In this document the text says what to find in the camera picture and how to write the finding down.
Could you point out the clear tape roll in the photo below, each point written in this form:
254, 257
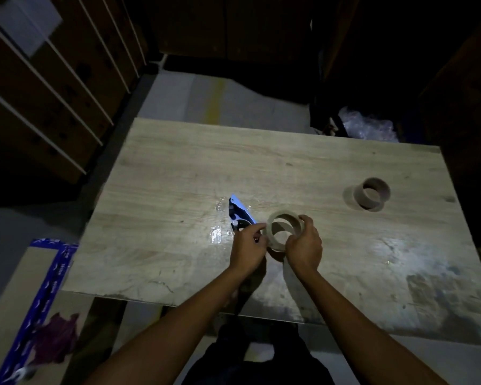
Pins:
271, 233

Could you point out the clear plastic wrap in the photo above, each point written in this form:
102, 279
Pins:
368, 126

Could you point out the maroon cloth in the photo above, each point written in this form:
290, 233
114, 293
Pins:
56, 336

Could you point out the person's right hand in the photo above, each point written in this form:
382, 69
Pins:
306, 248

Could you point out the large printed cardboard box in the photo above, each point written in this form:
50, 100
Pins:
465, 100

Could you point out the plain brown cardboard boxes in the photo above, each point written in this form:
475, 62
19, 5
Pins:
224, 28

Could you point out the person's right forearm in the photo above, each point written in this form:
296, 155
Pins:
364, 332

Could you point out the person's left hand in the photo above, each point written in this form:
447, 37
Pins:
246, 248

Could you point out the large white paper label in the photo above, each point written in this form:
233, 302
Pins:
28, 24

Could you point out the cardboard box with blue tape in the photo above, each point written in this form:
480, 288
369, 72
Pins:
16, 284

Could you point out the black plastic bin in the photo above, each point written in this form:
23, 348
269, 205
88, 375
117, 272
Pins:
324, 122

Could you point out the cardboard tape core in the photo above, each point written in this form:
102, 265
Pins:
360, 196

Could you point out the person's left forearm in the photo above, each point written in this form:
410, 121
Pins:
164, 336

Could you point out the blue tape dispenser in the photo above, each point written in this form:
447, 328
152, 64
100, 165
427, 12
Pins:
240, 212

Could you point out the person's dark trousers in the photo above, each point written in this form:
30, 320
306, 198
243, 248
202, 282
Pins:
264, 368

